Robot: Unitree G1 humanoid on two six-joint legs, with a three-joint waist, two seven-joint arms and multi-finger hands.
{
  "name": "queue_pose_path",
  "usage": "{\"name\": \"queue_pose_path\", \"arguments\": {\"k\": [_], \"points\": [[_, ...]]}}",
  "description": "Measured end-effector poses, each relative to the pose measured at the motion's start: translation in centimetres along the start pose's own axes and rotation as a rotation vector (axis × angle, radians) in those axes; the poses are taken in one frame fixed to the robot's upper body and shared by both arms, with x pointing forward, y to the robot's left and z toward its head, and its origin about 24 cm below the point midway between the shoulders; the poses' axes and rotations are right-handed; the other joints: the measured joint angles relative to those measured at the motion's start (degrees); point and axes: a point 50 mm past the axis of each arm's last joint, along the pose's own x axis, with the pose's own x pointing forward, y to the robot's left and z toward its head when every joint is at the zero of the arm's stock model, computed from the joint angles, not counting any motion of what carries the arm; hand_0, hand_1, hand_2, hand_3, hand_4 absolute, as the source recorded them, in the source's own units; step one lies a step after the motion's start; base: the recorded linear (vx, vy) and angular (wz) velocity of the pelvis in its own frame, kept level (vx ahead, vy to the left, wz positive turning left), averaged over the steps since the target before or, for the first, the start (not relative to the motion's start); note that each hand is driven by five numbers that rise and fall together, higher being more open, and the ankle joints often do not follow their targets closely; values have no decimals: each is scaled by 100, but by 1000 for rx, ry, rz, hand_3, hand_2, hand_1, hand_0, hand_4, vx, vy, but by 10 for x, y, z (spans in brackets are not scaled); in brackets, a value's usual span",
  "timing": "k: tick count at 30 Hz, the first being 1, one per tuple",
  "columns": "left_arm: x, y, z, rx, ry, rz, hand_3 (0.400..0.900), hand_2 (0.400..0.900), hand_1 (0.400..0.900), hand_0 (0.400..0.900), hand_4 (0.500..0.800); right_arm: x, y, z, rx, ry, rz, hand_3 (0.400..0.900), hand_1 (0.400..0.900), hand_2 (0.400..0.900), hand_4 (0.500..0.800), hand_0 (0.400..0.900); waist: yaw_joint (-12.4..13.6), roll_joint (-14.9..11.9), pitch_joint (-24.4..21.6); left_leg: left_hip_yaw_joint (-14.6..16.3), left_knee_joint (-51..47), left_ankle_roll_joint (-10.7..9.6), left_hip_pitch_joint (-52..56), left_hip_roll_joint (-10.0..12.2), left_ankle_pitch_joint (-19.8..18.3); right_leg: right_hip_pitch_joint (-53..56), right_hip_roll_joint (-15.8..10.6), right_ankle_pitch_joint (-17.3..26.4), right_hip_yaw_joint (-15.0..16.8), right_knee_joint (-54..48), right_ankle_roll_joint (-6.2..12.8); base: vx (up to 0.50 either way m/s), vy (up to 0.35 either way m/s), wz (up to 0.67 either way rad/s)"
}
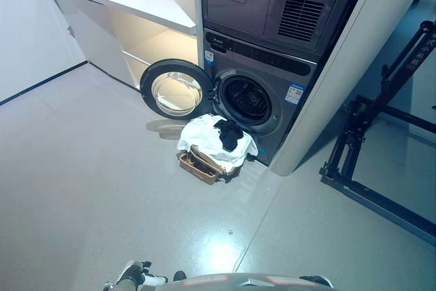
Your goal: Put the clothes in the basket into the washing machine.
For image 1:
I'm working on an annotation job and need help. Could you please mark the white appliance cabinet housing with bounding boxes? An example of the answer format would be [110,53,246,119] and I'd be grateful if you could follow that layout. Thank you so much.
[270,0,436,177]

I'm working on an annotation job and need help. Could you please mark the black metal frame stand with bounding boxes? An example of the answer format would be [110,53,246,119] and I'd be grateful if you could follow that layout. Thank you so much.
[319,20,436,238]

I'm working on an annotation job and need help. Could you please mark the blue white energy label sticker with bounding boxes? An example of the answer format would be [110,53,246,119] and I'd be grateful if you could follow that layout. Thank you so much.
[286,83,305,104]

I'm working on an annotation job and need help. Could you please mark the grey front-load washing machine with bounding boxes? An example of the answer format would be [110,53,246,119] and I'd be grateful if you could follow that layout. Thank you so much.
[203,27,320,167]

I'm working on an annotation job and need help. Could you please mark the white counter cabinet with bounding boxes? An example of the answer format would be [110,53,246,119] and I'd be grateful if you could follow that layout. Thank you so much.
[42,0,199,91]

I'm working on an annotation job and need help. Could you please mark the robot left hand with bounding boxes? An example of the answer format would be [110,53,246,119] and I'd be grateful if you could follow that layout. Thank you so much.
[114,260,168,288]

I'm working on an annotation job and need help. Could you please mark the grey robot torso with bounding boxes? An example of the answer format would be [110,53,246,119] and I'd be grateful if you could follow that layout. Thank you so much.
[166,272,334,291]

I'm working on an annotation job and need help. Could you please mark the brown wicker laundry basket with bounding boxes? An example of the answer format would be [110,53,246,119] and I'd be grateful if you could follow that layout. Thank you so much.
[178,144,243,186]

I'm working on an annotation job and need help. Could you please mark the white garment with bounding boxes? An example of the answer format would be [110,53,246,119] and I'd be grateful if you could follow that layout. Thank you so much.
[176,112,260,172]

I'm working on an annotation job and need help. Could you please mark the round glass washing machine door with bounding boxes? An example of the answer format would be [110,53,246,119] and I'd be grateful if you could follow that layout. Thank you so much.
[139,59,217,123]

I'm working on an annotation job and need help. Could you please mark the black garment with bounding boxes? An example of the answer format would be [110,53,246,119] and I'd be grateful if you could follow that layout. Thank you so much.
[213,119,245,152]

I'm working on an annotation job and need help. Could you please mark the grey stacked dryer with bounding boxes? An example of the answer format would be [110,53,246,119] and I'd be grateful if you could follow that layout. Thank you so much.
[200,0,372,54]

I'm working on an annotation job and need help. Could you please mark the black robot right foot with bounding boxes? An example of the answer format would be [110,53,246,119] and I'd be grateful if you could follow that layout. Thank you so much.
[299,275,333,288]

